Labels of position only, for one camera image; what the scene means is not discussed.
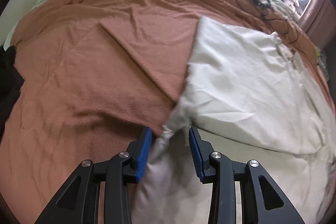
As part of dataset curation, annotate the beige jacket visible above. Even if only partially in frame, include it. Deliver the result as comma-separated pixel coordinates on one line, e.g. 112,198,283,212
131,16,335,223

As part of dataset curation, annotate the orange-brown blanket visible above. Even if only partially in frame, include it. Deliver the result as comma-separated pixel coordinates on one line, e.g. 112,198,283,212
1,0,335,223

